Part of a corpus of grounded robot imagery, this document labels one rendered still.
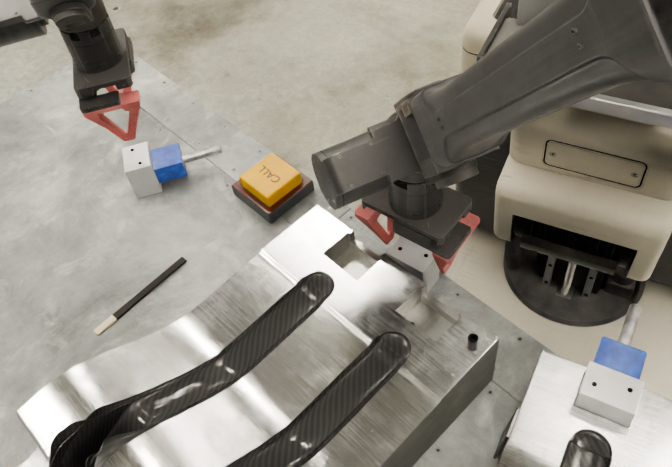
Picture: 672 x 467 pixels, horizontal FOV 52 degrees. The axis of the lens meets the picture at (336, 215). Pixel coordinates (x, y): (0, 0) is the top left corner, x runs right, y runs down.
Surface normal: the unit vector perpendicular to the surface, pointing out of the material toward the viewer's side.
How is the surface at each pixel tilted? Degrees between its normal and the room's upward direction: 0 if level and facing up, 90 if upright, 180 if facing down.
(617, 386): 0
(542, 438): 0
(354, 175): 40
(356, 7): 0
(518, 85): 93
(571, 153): 98
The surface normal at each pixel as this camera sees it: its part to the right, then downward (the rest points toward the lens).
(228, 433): 0.23, -0.83
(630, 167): -0.43, 0.80
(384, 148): 0.19, -0.06
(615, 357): -0.11, -0.63
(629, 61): -0.91, 0.39
